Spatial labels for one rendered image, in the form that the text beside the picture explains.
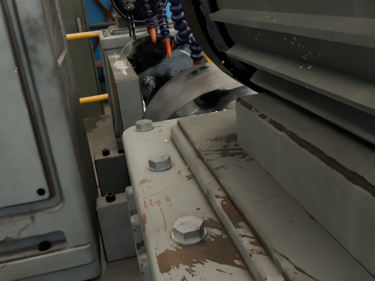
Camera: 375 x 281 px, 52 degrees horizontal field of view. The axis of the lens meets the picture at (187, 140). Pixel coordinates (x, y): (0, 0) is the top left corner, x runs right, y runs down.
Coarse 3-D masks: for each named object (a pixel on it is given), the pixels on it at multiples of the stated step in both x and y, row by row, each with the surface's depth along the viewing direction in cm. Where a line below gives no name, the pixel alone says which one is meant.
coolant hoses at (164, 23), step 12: (144, 0) 87; (156, 0) 92; (168, 0) 58; (144, 12) 87; (180, 12) 59; (180, 24) 60; (168, 36) 89; (180, 36) 61; (192, 36) 61; (168, 48) 89; (192, 48) 62
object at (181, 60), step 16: (128, 48) 103; (144, 48) 96; (160, 48) 97; (144, 64) 97; (160, 64) 98; (176, 64) 99; (192, 64) 100; (144, 80) 96; (160, 80) 99; (144, 96) 100
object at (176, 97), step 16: (208, 64) 56; (176, 80) 54; (192, 80) 51; (208, 80) 48; (224, 80) 46; (160, 96) 54; (176, 96) 49; (192, 96) 46; (208, 96) 43; (224, 96) 42; (160, 112) 50; (176, 112) 45; (192, 112) 42; (208, 112) 42
